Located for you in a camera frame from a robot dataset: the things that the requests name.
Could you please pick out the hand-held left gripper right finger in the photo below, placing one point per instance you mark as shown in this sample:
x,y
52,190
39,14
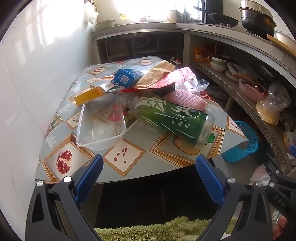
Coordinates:
x,y
210,178

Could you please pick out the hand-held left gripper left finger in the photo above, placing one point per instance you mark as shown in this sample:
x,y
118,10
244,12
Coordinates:
x,y
89,178

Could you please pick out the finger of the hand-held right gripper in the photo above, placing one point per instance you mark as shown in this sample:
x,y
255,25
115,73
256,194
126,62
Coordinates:
x,y
281,177

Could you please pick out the blue plastic basket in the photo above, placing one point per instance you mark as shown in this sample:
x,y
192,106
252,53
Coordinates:
x,y
245,148

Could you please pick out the clear plastic container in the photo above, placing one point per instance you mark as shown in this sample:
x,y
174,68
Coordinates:
x,y
101,129

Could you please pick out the white orange medicine box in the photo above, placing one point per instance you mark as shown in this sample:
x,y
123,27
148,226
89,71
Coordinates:
x,y
89,94

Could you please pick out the red plastic bag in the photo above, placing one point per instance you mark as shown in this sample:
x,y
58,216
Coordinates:
x,y
178,76

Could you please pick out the person's right hand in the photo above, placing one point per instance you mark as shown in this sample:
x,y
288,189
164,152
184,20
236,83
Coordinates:
x,y
279,228

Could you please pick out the pale pink plastic bag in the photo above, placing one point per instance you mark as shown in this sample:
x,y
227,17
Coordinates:
x,y
259,173

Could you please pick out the crumpled plastic bags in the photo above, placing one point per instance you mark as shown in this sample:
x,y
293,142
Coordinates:
x,y
289,139

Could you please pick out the fruit print tablecloth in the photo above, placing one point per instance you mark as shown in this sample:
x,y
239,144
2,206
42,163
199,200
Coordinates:
x,y
143,153

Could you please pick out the plastic bag of yellow grain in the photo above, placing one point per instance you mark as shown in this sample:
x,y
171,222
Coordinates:
x,y
268,113

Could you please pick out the metal shelf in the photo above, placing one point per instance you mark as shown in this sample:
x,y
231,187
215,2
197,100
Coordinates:
x,y
254,115

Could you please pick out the green plastic bottle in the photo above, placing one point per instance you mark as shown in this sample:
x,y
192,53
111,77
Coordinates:
x,y
171,118

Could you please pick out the green fluffy mat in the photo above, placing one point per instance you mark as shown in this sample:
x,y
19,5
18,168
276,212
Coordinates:
x,y
150,231

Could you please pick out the pink mesh cloth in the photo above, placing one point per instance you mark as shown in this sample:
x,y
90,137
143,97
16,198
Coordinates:
x,y
187,99

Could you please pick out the pink plastic basin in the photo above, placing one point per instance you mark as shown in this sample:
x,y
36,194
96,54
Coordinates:
x,y
251,93

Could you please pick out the green red snack wrapper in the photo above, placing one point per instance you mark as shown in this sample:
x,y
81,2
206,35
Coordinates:
x,y
113,87

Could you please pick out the clear plastic bag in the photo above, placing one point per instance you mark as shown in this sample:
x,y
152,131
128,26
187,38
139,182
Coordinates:
x,y
196,84

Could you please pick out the black bag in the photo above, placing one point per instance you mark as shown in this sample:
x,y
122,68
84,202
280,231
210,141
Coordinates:
x,y
165,90

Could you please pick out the stack of plates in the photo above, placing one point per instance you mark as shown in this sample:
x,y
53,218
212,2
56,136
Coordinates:
x,y
232,75

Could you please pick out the brown wooden utensils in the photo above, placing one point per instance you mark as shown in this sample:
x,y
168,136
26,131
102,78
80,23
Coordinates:
x,y
245,77

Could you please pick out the blue carton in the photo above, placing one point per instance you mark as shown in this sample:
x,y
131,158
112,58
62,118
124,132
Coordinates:
x,y
126,77

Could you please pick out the stack of white bowls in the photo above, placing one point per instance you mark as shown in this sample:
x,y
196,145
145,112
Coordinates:
x,y
218,64

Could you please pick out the beige paper bag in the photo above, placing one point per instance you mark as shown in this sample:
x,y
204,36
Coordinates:
x,y
157,71

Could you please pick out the orange snack packets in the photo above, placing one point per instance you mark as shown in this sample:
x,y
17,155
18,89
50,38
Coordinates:
x,y
198,54

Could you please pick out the wooden cutting board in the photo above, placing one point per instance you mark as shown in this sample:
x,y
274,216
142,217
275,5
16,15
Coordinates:
x,y
281,45

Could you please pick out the pale green basin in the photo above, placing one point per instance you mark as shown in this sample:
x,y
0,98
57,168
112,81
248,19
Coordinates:
x,y
105,24

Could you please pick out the black cooking pot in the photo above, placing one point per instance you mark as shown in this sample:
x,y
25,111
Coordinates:
x,y
256,23

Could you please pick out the black wok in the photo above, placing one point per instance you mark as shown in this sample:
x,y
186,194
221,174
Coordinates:
x,y
223,19

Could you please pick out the hanging white plastic bag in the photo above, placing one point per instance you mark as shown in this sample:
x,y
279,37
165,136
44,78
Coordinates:
x,y
92,14

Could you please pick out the white jug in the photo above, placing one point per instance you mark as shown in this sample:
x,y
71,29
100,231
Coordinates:
x,y
172,16

